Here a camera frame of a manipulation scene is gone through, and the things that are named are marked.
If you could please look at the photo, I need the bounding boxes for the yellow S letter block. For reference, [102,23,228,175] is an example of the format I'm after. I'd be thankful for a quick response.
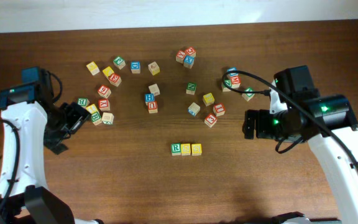
[181,143,191,156]

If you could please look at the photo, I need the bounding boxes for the green R letter block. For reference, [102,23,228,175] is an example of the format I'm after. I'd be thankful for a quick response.
[171,143,181,156]

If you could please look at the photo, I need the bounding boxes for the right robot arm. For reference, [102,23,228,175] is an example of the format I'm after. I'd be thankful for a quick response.
[242,65,358,223]

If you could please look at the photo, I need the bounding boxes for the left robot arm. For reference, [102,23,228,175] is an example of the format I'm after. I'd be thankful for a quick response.
[0,67,90,224]

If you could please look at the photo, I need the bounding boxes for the green B block left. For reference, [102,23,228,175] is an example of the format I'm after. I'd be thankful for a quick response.
[77,98,90,108]

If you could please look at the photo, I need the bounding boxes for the green b block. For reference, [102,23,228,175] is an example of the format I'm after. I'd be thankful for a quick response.
[91,112,102,126]
[77,98,90,108]

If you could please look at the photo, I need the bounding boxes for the green B block lower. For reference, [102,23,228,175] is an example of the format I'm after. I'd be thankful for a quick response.
[91,112,102,126]

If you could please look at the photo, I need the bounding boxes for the wooden block green side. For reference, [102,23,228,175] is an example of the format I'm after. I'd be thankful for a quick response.
[101,112,114,125]

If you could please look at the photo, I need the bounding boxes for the red 6 block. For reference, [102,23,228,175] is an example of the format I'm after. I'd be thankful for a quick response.
[98,85,111,98]

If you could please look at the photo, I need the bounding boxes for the green V block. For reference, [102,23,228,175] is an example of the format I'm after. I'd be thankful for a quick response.
[242,88,255,101]

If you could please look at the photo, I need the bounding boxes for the red E block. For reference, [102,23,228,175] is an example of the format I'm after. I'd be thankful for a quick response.
[108,73,122,86]

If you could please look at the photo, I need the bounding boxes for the yellow block beside E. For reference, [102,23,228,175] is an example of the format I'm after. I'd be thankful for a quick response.
[103,67,114,78]

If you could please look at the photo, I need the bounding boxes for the red M block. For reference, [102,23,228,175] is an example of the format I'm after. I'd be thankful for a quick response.
[230,76,241,88]

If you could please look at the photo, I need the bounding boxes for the red I block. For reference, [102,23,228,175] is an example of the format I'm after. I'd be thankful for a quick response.
[213,103,226,116]

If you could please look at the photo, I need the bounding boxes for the green N block right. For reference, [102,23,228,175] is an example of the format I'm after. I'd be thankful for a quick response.
[221,80,232,92]

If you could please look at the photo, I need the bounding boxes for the green n block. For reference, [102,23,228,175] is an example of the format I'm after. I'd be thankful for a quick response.
[221,80,232,92]
[186,82,197,95]

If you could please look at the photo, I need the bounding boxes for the green P block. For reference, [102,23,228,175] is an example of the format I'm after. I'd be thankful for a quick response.
[113,56,126,70]

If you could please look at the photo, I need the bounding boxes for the blue P block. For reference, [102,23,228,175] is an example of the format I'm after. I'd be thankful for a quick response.
[227,67,238,78]

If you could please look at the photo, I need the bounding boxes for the blue H block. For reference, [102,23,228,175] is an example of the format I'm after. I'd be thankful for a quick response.
[145,93,155,105]

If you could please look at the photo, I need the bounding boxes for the blue D block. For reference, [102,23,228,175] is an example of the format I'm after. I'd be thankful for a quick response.
[131,61,141,73]

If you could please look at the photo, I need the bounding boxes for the red U block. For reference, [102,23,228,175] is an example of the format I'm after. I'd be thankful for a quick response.
[147,101,158,114]

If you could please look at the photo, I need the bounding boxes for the yellow B block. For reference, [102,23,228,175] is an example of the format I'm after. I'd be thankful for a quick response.
[203,93,215,106]

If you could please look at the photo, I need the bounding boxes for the plain wooden block centre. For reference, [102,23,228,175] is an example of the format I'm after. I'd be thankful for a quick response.
[149,83,160,96]

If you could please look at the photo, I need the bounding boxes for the wooden block blue side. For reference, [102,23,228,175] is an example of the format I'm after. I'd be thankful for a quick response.
[188,102,201,116]

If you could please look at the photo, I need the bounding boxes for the yellow A block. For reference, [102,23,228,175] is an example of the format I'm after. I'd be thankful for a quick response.
[148,62,160,75]

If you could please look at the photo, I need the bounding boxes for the green N block centre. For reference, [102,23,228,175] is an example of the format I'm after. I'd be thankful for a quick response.
[186,82,197,95]

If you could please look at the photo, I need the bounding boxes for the blue X block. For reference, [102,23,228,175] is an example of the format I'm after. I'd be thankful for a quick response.
[183,55,195,68]

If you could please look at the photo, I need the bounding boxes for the red Q block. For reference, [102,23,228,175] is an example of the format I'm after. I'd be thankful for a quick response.
[185,47,196,58]

